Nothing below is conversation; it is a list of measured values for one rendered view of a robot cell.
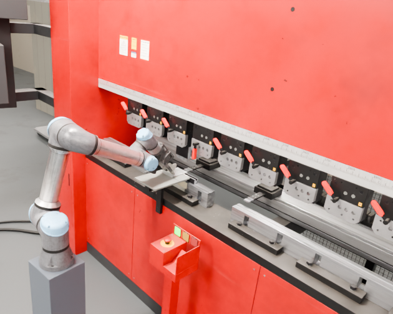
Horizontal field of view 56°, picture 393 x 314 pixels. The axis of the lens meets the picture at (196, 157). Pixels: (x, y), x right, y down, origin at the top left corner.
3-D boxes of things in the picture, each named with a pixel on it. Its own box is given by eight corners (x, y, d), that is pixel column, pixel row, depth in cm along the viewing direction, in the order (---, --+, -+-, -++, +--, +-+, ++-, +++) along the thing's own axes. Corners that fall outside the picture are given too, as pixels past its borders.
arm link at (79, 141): (73, 128, 149) (163, 156, 183) (63, 120, 156) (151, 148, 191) (63, 154, 150) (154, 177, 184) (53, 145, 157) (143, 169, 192)
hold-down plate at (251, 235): (227, 227, 193) (228, 222, 192) (234, 224, 197) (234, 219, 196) (276, 255, 175) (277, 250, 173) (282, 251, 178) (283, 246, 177)
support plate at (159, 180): (134, 179, 210) (134, 177, 209) (169, 168, 228) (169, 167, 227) (155, 191, 198) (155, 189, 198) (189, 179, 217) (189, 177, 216)
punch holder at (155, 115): (145, 131, 232) (146, 105, 226) (156, 129, 238) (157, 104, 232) (161, 137, 223) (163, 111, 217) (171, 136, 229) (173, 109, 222)
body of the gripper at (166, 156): (175, 157, 211) (166, 144, 202) (166, 169, 208) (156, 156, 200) (166, 153, 216) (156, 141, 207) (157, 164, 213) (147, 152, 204)
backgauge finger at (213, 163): (178, 169, 229) (179, 162, 227) (206, 161, 247) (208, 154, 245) (192, 176, 221) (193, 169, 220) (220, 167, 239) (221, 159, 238)
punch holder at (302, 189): (282, 192, 170) (289, 159, 164) (292, 187, 176) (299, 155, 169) (312, 205, 160) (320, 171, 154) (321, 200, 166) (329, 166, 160)
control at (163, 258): (148, 262, 194) (150, 233, 188) (171, 251, 205) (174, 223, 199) (174, 283, 182) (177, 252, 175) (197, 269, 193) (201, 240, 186)
